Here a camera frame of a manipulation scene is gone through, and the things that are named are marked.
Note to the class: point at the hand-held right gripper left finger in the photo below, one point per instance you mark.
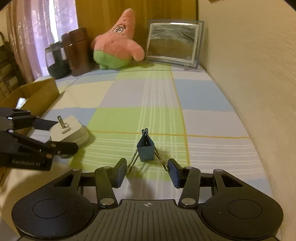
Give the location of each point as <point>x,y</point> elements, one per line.
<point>120,172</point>

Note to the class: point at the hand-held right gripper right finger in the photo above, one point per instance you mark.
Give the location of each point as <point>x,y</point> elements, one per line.
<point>175,172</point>

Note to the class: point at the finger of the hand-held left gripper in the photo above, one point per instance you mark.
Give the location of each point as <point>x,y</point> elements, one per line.
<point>42,124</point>
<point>64,147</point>

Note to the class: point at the white power adapter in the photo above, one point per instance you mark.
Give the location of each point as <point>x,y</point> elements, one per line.
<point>76,133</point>

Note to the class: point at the brown cardboard box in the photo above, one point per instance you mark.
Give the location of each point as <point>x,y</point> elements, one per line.
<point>39,91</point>

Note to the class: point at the blue binder clip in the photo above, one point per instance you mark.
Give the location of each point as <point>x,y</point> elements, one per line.
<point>145,148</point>

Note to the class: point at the dark glass jar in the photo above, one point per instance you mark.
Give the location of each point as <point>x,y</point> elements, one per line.
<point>57,67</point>

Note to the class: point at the dark metal step ladder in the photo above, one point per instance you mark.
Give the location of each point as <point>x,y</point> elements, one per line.
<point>8,69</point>

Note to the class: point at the checkered tablecloth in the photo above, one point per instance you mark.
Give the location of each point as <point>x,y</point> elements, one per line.
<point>161,104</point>

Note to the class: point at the brown thermos flask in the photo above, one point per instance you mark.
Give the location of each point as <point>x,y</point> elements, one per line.
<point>76,53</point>

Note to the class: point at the purple lace curtain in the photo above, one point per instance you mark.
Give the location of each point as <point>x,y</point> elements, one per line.
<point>30,34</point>

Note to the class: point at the pink starfish plush toy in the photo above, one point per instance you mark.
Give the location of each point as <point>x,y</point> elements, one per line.
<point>115,46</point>

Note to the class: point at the yellow curtain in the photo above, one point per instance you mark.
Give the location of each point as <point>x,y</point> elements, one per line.
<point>150,9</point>

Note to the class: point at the glass picture frame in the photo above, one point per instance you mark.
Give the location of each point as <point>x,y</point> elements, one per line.
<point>172,41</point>

